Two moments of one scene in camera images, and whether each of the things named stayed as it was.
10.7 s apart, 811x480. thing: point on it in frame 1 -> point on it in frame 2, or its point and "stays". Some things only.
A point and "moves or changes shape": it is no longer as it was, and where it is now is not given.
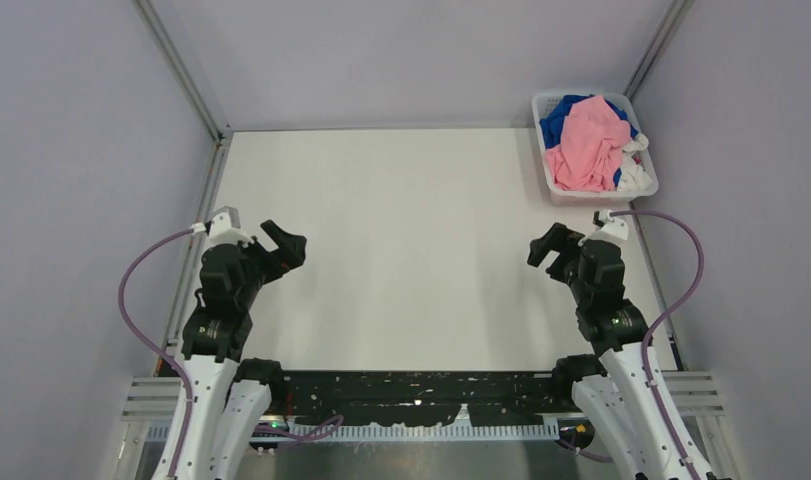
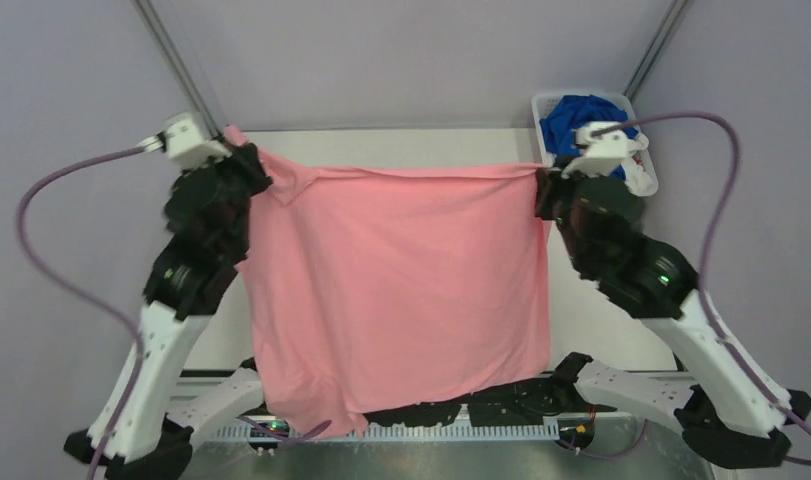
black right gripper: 558,238 -> 545,180
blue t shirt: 552,124 stays
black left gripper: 290,253 -> 247,157
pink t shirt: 589,157 moves or changes shape
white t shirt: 634,177 stays
